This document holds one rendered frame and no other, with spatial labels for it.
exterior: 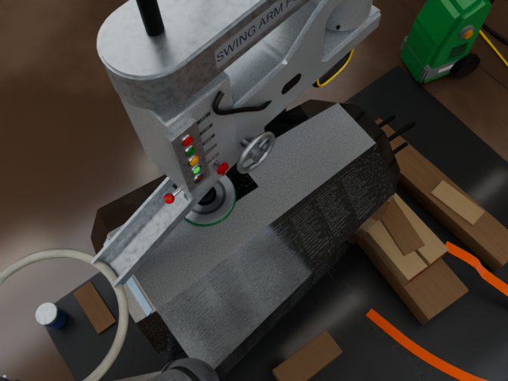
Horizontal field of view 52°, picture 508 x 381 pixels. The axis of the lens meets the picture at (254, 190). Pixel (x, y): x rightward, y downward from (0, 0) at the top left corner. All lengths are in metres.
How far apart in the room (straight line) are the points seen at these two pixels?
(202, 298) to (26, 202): 1.51
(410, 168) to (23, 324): 2.08
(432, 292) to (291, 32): 1.51
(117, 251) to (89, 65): 1.85
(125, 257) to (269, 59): 0.80
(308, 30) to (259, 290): 0.93
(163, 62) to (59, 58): 2.46
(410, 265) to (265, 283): 0.80
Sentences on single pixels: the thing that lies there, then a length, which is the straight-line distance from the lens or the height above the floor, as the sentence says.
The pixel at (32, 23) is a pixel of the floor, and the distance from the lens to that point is 3.80.
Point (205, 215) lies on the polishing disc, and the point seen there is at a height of 0.85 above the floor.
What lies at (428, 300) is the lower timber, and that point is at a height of 0.15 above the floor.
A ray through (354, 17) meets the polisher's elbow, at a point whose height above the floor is 1.31.
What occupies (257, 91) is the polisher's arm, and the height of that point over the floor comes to 1.38.
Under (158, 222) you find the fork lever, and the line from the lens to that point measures 1.75.
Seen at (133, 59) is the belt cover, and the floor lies 1.69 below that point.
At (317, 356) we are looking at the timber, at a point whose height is 0.14.
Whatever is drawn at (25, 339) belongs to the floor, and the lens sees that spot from 2.84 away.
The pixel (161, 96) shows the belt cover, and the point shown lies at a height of 1.63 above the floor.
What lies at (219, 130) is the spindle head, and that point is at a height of 1.37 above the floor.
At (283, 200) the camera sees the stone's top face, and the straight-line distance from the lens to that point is 1.87.
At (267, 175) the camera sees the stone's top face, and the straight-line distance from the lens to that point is 1.92.
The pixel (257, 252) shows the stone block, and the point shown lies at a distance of 1.85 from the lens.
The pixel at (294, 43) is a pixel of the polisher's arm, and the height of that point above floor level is 1.43.
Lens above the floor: 2.54
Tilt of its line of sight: 65 degrees down
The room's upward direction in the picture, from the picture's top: 5 degrees counter-clockwise
